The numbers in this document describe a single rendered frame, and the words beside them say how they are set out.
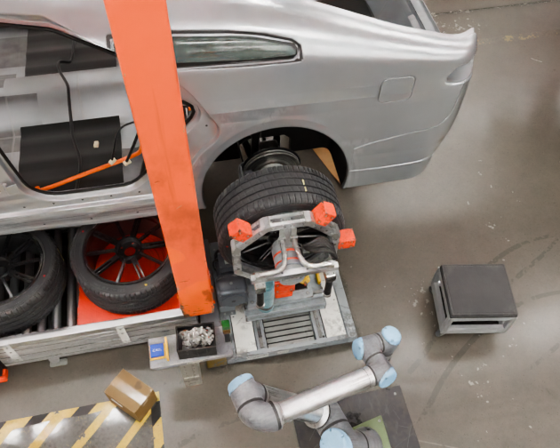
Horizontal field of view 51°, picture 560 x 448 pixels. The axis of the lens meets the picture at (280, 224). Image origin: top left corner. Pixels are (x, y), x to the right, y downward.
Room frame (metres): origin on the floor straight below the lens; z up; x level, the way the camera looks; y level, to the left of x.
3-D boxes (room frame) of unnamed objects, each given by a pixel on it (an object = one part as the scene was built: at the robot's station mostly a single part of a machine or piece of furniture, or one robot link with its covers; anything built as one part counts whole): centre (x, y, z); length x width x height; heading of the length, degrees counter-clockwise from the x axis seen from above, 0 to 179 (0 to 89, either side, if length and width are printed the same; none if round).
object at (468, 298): (1.67, -1.19, 0.17); 0.43 x 0.36 x 0.34; 94
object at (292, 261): (1.49, -0.05, 0.85); 0.21 x 0.14 x 0.14; 13
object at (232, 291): (1.73, 0.30, 0.26); 0.42 x 0.18 x 0.35; 13
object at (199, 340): (1.19, 0.41, 0.52); 0.20 x 0.14 x 0.13; 100
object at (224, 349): (1.18, 0.44, 0.44); 0.43 x 0.17 x 0.03; 103
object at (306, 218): (1.56, -0.03, 0.85); 0.54 x 0.07 x 0.54; 103
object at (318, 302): (1.73, -0.02, 0.13); 0.50 x 0.36 x 0.10; 103
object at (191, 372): (1.17, 0.47, 0.21); 0.10 x 0.10 x 0.42; 13
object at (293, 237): (1.46, -0.16, 1.03); 0.19 x 0.18 x 0.11; 13
